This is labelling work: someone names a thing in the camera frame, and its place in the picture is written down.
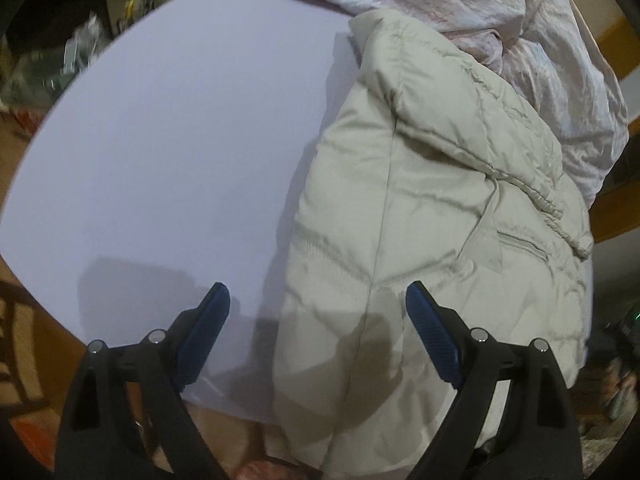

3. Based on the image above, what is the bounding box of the blurry shelf clutter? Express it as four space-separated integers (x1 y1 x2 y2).
0 0 161 111

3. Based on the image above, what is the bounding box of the round white table top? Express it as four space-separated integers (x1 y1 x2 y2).
0 0 368 423

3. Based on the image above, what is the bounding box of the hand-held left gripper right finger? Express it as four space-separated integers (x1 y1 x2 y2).
405 281 584 480

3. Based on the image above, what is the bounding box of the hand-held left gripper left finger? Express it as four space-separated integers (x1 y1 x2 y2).
55 281 231 480

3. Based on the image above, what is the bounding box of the cream puffer jacket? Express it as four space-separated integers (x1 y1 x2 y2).
270 7 596 480

